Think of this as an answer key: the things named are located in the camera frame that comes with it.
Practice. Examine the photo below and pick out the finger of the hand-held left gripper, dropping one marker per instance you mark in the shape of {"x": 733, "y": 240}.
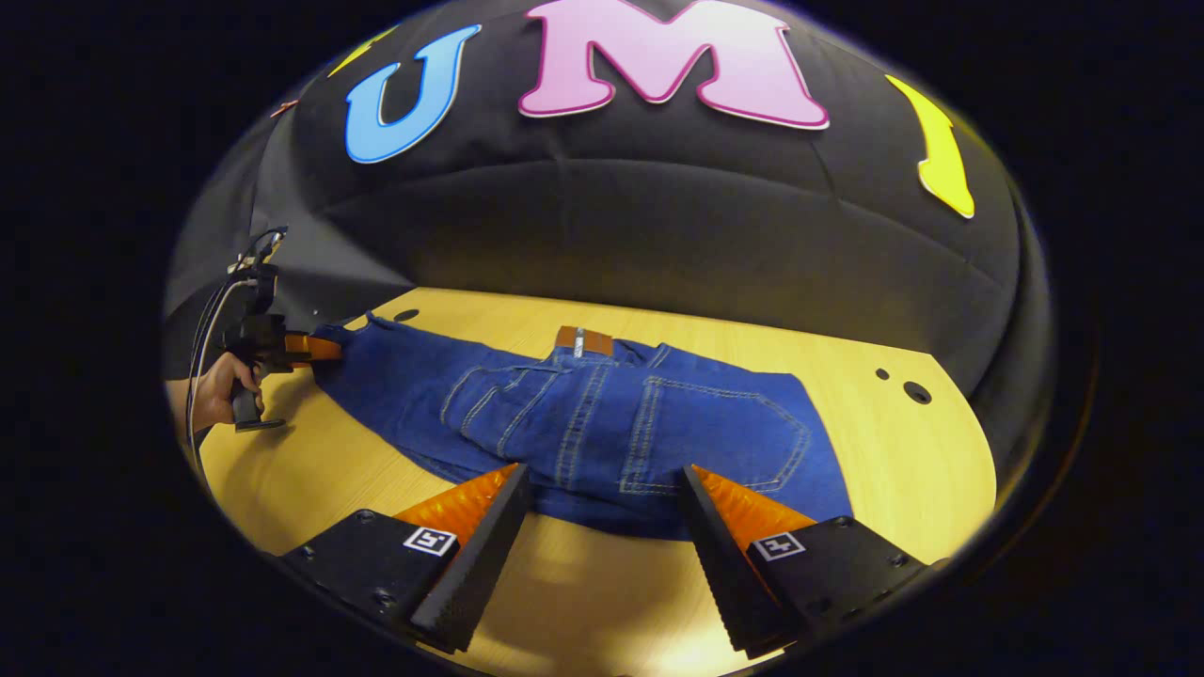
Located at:
{"x": 315, "y": 347}

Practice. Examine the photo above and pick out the small red clip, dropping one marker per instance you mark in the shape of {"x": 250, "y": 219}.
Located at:
{"x": 284, "y": 107}

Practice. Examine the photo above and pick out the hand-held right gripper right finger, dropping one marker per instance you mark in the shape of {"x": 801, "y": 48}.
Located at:
{"x": 729, "y": 564}

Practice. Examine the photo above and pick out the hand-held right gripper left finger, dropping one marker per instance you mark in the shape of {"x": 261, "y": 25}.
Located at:
{"x": 475, "y": 564}

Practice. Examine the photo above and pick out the blue denim jeans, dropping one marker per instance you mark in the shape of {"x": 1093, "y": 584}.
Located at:
{"x": 583, "y": 414}

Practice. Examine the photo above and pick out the black backdrop cloth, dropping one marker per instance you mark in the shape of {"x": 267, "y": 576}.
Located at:
{"x": 640, "y": 207}

